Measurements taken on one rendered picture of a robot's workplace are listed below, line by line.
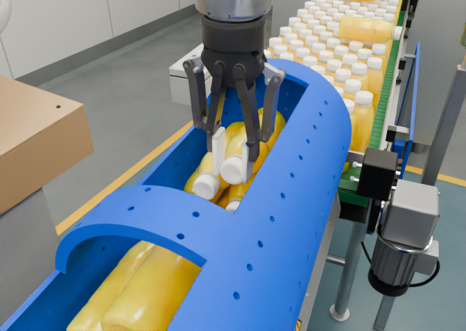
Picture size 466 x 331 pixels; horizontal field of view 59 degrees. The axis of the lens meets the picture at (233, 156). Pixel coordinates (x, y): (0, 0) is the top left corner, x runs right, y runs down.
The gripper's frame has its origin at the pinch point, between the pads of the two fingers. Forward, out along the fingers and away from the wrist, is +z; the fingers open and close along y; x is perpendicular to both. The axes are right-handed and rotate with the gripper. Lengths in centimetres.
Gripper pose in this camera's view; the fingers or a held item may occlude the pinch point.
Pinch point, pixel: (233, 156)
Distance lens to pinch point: 60.0
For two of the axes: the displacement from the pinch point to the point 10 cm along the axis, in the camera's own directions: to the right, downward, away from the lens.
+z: 0.0, 8.2, 5.7
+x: 3.7, -5.2, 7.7
